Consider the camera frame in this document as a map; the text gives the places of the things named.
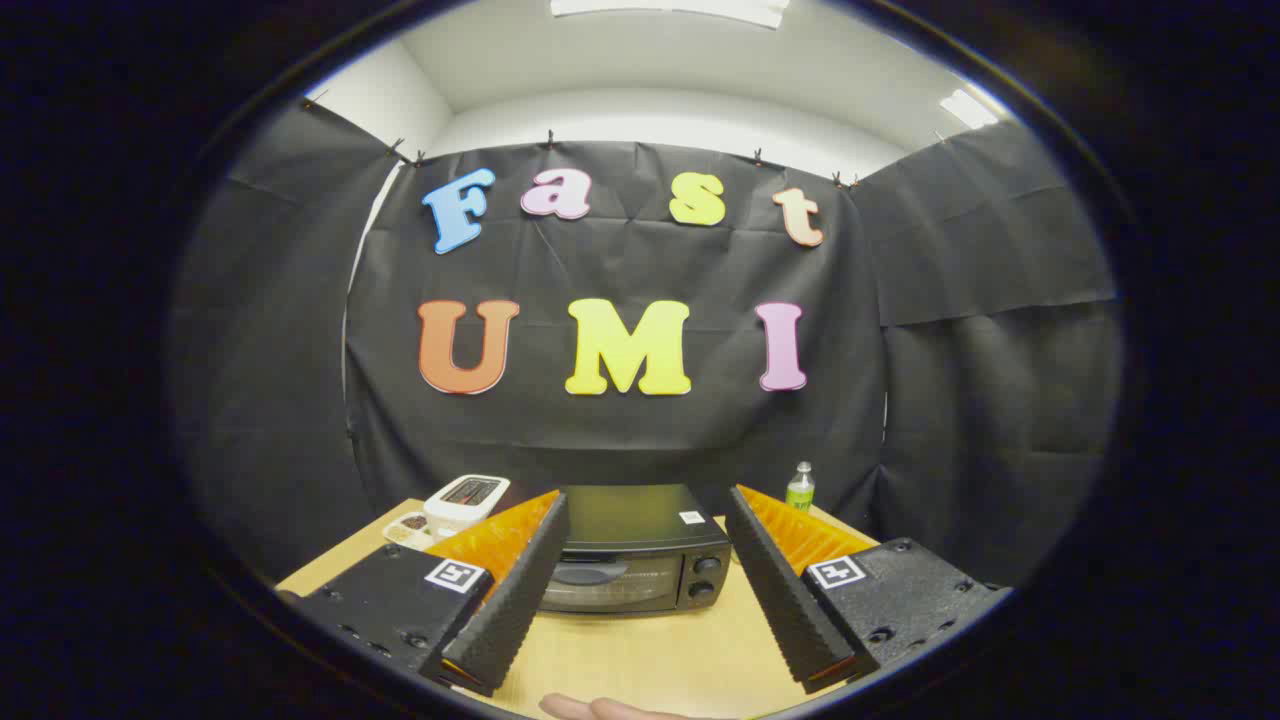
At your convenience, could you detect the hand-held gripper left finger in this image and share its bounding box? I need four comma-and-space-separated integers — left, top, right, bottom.
275, 490, 571, 698

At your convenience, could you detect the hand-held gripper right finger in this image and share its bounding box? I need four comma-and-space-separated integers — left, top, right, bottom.
724, 485, 1011, 695

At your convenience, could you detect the black toaster oven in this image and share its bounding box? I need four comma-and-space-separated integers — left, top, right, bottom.
538, 484, 733, 615

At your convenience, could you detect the white pop-up toaster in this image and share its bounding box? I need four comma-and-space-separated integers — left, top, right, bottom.
423, 474, 511, 536

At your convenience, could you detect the white divided snack dish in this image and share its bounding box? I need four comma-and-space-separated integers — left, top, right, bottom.
382, 511, 436, 551

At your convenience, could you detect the black backdrop cloth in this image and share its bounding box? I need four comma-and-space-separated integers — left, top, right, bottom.
170, 95, 1121, 591

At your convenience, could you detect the small ceiling light panel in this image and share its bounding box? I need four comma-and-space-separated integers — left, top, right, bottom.
938, 88, 1001, 131

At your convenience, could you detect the long ceiling light panel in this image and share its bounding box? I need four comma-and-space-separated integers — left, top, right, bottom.
550, 0, 791, 29

